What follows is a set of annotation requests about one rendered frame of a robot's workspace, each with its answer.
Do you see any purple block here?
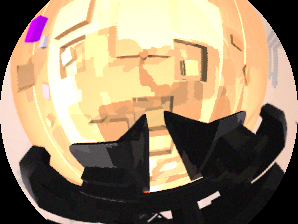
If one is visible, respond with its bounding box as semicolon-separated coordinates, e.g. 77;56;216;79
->
24;15;49;43

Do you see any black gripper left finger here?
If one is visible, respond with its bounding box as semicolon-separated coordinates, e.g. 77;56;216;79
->
69;115;150;192

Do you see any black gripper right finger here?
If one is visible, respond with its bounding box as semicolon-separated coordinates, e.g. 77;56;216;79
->
164;111;246;181

